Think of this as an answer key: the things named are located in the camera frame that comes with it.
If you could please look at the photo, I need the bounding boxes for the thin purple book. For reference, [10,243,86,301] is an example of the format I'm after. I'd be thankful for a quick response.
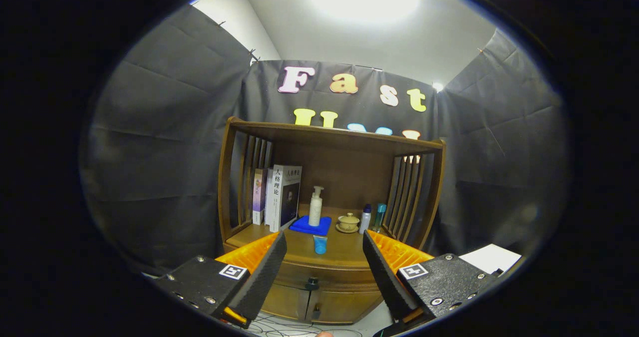
[252,168,269,226]

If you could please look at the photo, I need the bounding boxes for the thick white book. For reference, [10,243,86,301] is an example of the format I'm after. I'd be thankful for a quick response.
[265,165,303,233]

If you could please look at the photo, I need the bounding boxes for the black backdrop cloth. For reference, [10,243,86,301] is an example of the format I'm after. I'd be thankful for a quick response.
[80,2,570,278]

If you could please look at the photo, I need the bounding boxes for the white metal cabinet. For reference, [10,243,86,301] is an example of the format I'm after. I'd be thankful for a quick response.
[459,244,522,277]

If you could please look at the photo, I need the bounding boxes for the wooden countertop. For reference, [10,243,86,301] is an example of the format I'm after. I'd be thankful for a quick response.
[225,205,400,269]

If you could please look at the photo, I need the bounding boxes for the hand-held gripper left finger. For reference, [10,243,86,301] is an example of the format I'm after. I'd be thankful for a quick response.
[150,231,289,329]

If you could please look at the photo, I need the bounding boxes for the blue folded cloth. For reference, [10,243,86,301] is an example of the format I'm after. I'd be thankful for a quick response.
[289,215,332,236]

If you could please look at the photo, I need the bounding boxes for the wooden cabinet door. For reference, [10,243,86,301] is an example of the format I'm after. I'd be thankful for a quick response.
[307,290,384,325]
[260,283,309,322]

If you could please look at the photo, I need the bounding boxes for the wooden cabinet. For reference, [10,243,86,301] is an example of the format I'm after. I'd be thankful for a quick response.
[218,116,446,325]

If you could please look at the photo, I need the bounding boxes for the wooden drawer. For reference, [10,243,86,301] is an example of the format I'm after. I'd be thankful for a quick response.
[277,260,385,293]

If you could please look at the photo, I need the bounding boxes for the white pump bottle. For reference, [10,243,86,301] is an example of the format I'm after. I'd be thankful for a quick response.
[308,186,324,227]

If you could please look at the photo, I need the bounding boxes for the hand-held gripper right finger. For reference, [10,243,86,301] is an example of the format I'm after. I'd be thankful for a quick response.
[362,229,500,328]

